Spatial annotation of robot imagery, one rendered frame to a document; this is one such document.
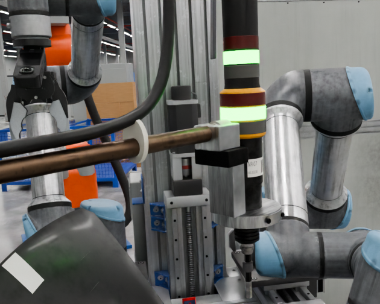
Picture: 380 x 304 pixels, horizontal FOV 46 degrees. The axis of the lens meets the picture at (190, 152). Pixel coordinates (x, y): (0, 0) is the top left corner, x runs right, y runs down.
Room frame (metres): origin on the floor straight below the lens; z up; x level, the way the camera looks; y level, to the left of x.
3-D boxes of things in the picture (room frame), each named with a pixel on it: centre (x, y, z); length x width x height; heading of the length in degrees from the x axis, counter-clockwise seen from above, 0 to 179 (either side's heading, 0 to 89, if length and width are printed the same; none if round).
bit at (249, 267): (0.43, -0.05, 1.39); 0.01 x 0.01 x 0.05
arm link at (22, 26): (0.89, 0.30, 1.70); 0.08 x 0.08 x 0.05
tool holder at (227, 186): (0.42, -0.05, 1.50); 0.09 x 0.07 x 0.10; 136
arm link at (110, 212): (1.20, 0.26, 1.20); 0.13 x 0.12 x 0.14; 107
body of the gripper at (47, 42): (0.90, 0.30, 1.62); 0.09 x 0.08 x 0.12; 11
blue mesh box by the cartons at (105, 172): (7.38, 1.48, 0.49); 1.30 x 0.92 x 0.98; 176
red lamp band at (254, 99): (0.43, -0.05, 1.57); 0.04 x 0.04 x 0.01
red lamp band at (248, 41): (0.43, -0.05, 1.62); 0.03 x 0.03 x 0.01
